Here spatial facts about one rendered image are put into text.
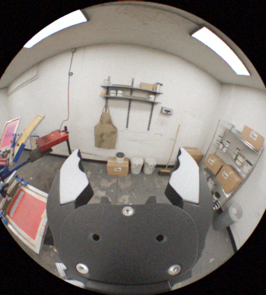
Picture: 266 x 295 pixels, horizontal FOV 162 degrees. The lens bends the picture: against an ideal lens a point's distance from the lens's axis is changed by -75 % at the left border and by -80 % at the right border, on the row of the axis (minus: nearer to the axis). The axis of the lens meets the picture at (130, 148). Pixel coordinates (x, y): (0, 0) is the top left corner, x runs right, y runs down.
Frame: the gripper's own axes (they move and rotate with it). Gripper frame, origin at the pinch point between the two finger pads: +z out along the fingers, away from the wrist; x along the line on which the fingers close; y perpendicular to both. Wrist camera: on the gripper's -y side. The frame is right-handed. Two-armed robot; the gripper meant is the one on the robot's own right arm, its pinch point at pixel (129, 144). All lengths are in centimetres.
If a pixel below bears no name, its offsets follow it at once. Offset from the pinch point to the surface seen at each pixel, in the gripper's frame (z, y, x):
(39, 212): -4, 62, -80
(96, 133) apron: 182, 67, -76
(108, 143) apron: 181, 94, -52
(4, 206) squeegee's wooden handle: -27, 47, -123
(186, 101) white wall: 193, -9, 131
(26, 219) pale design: -19, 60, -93
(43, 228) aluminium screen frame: -16, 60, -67
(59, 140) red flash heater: 105, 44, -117
